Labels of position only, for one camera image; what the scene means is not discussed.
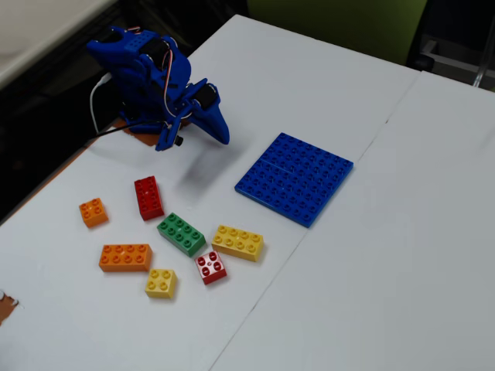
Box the red 2x4 block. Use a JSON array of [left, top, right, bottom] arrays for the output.
[[133, 175, 166, 222]]

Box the grey chair base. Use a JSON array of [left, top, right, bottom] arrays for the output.
[[405, 34, 485, 77]]

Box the green 2x4 block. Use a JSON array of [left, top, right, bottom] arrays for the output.
[[156, 212, 207, 258]]

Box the yellow 2x2 block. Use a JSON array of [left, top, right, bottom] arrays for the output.
[[144, 268, 179, 300]]

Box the red 2x2 block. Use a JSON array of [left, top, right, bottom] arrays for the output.
[[193, 250, 228, 286]]

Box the blue 8x8 plate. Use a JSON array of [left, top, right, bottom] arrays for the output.
[[234, 132, 355, 229]]

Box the green chair back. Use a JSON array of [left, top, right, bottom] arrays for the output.
[[246, 0, 428, 71]]

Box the metal leg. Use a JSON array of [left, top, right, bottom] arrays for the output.
[[472, 32, 495, 90]]

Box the white cable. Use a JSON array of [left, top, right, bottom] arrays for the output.
[[89, 74, 114, 134]]

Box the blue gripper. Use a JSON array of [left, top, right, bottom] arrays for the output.
[[171, 78, 231, 146]]

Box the blue gripper camera mount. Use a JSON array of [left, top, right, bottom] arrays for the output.
[[155, 114, 184, 152]]

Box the yellow 2x4 block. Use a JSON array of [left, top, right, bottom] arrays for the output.
[[210, 224, 265, 264]]

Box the orange 2x2 block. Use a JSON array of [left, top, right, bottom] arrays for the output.
[[78, 197, 110, 229]]

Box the black cable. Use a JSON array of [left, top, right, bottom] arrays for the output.
[[85, 120, 166, 146]]

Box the white desk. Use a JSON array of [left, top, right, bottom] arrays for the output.
[[0, 0, 119, 90]]

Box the red white servo wire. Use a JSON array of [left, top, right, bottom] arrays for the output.
[[159, 38, 176, 117]]

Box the orange 2x4 block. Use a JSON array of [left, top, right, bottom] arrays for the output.
[[98, 243, 153, 273]]

